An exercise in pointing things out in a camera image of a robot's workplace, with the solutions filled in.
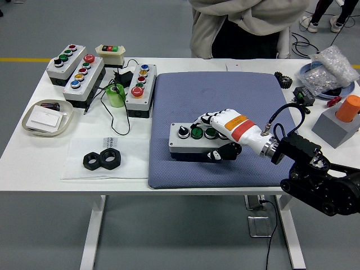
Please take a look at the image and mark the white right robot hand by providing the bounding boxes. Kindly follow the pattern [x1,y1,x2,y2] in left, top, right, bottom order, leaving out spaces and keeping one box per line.
[188,108,268,163]

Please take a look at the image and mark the four-button grey control box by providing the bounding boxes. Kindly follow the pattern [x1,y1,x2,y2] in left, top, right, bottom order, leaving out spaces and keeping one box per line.
[168,122,240,163]

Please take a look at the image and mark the short grey five-button box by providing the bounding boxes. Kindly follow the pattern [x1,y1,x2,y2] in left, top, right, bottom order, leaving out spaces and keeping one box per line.
[124,63,158,119]

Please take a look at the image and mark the long grey five-button box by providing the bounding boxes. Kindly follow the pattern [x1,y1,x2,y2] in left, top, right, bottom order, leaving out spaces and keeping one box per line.
[62,54,107,110]

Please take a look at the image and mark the blue-grey fabric mat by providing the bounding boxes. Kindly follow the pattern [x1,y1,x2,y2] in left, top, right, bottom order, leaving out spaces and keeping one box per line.
[147,71,299,190]

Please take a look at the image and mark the black gear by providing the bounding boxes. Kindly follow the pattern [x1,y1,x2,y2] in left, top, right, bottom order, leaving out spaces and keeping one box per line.
[274,71,293,90]

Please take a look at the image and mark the black module with green terminal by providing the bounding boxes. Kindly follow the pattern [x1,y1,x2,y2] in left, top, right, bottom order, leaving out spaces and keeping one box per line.
[292,86,316,107]

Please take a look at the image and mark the bag of silver parts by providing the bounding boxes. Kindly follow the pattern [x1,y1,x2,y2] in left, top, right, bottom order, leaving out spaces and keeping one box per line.
[295,67,343,96]

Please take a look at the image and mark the grey block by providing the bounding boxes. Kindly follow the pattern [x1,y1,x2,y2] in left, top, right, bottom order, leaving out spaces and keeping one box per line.
[311,106,360,149]

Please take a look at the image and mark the person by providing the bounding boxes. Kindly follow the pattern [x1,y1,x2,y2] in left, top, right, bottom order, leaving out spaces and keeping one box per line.
[188,0,310,60]

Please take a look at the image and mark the grey floor socket plate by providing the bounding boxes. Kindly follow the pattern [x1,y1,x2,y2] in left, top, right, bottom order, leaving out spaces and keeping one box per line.
[247,215,273,238]

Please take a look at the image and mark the orange cylinder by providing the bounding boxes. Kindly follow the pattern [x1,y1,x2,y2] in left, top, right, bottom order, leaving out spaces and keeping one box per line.
[335,94,360,123]

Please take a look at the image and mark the bubble wrap bag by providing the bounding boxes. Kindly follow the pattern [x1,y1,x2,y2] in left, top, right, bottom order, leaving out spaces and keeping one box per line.
[310,44,359,89]

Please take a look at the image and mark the white table leg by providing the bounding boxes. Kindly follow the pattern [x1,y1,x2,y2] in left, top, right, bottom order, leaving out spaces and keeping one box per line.
[79,195,107,270]
[274,195,307,269]

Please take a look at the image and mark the clear printed plastic bag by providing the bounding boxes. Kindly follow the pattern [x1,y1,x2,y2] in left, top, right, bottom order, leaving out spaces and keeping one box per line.
[60,137,150,181]

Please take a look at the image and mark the background person's legs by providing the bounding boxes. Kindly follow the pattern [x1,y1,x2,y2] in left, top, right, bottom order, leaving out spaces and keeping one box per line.
[298,0,360,33]

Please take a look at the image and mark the black power adapter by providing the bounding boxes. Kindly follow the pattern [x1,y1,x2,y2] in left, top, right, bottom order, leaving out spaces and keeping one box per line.
[113,70,134,85]

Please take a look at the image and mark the green tape roll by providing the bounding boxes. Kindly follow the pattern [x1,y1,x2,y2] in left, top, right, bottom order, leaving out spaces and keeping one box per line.
[105,83,125,109]

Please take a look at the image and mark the black hex nut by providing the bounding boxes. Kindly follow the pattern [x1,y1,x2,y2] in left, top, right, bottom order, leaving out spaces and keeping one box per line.
[100,148,122,170]
[82,151,102,171]

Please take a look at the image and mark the white shallow tray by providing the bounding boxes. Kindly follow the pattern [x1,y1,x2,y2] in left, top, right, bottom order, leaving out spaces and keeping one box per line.
[21,99,74,138]

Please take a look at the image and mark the grey box with four buttons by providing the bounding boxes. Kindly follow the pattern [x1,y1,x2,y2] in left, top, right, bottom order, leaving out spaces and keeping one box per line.
[46,44,87,87]

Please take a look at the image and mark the dark brown small case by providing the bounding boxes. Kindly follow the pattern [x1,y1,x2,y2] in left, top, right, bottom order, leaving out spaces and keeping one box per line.
[40,102,61,112]

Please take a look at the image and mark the black floor cable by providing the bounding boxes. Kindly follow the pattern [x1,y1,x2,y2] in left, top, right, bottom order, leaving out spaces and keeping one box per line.
[260,199,279,270]

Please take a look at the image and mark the tangled black floor cables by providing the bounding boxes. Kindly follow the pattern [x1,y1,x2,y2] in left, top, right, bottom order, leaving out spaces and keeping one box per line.
[291,11,360,60]

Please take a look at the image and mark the thin black cord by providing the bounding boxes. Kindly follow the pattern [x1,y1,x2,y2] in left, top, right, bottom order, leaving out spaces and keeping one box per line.
[83,58,138,136]

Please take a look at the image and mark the cream three-button switch box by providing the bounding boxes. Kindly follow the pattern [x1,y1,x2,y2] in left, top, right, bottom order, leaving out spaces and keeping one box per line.
[95,44,126,69]

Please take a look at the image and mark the white wall switch plate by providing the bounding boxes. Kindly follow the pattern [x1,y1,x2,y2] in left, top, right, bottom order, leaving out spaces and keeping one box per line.
[27,107,64,130]

